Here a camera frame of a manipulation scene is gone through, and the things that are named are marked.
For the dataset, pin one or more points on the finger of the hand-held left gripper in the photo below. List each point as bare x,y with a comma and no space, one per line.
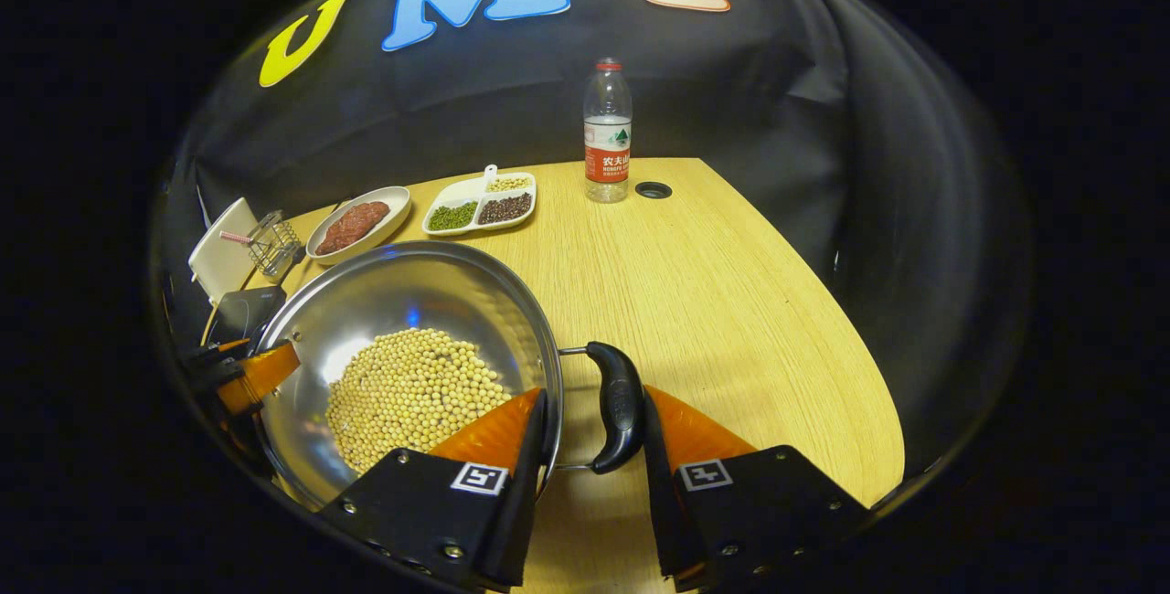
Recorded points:
260,373

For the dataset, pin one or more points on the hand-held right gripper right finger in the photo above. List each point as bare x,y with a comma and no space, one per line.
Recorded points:
660,503

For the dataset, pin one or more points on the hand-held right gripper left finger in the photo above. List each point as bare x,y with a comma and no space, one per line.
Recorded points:
526,484

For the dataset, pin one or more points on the black induction cooktop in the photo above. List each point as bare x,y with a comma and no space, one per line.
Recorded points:
247,312

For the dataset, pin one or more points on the white toaster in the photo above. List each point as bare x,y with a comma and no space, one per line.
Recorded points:
219,260

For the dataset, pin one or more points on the pile of soybeans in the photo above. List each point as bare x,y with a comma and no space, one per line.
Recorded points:
411,393

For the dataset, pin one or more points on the reddish brown food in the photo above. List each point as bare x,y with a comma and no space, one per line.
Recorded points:
352,226

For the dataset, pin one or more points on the white oval plate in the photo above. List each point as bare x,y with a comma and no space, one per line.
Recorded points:
388,210

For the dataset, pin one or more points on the pile of green mung beans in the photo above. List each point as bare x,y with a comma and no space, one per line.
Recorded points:
453,216

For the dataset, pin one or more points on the pile of dark red beans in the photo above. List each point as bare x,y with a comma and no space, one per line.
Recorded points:
505,207

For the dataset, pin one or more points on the white divided dish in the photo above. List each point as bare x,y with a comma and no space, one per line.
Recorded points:
475,190

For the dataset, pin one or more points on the small pile of yellow beans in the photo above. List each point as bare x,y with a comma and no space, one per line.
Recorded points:
508,183

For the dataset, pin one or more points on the clear plastic water bottle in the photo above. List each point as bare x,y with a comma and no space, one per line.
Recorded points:
607,146

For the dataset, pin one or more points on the black backdrop cloth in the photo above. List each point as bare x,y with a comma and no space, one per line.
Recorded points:
777,100

